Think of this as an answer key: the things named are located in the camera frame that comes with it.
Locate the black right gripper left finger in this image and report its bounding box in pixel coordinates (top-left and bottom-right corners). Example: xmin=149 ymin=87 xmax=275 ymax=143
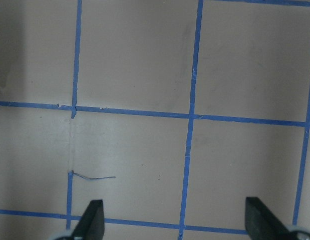
xmin=71 ymin=199 xmax=105 ymax=240

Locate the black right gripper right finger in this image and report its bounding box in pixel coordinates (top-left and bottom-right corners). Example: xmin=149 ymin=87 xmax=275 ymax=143
xmin=245 ymin=197 xmax=290 ymax=240

